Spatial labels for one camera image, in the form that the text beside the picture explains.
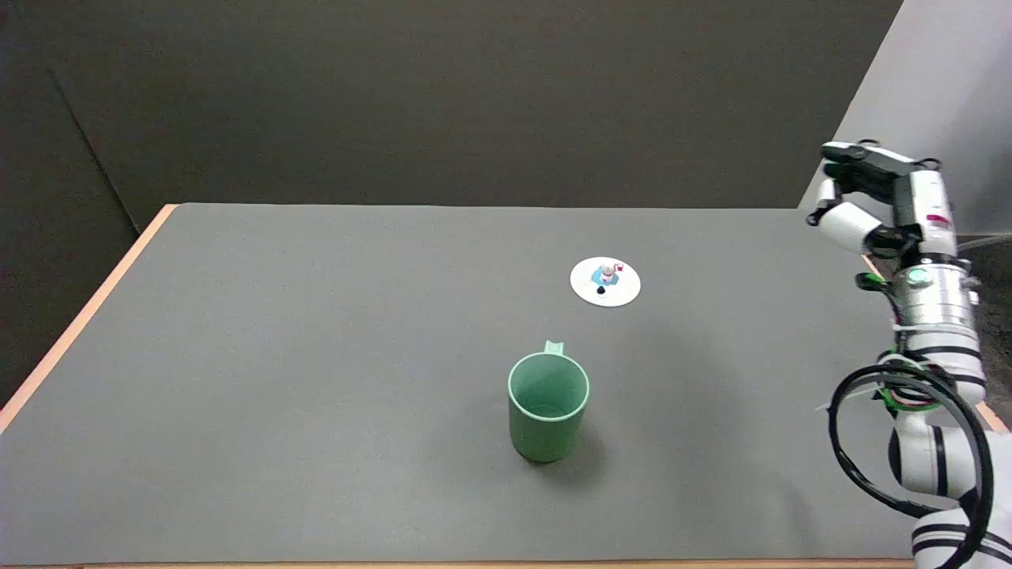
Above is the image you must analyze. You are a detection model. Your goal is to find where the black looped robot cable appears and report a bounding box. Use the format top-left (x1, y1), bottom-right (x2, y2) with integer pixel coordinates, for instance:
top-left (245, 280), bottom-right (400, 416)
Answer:
top-left (827, 362), bottom-right (995, 569)

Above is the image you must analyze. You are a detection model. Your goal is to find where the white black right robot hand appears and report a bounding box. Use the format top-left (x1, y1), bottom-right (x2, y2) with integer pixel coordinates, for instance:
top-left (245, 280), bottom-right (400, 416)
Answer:
top-left (806, 140), bottom-right (959, 263)

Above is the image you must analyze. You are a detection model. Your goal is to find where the green plastic cup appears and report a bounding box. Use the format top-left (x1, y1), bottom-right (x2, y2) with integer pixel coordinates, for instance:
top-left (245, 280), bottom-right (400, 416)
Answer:
top-left (507, 341), bottom-right (591, 464)

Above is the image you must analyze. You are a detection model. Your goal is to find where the white cup lid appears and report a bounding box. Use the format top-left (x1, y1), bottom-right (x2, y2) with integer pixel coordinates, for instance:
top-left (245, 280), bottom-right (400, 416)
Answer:
top-left (570, 257), bottom-right (642, 308)

